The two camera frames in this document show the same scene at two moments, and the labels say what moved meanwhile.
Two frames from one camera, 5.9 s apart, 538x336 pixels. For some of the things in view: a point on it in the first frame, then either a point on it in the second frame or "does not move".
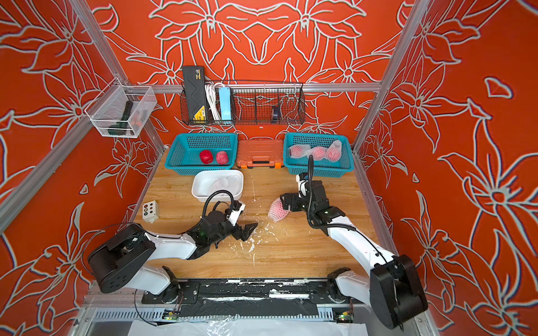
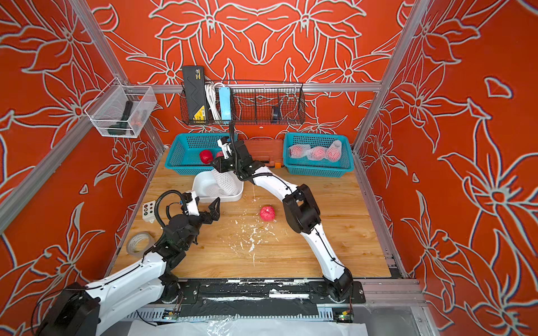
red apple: x=206 y=157 does not move
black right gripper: x=295 y=199 to x=221 y=165
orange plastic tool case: x=260 y=153 does not move
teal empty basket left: x=183 y=155 does not move
